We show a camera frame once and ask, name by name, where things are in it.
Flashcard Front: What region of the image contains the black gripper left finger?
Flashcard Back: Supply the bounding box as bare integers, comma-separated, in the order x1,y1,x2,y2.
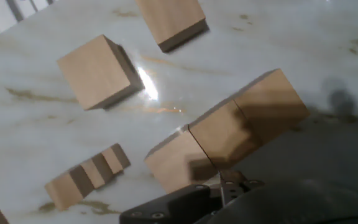
119,170,247,224

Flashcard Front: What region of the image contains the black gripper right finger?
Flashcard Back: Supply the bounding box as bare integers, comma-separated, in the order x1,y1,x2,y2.
242,181,267,194

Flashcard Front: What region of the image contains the marble pattern table mat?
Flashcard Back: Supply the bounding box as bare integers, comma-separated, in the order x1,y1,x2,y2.
0,0,358,224

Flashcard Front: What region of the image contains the large wooden cube block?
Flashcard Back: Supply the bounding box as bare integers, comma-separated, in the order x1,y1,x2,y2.
187,99,263,171
144,124,221,194
57,34,145,111
135,0,210,53
233,68,311,146

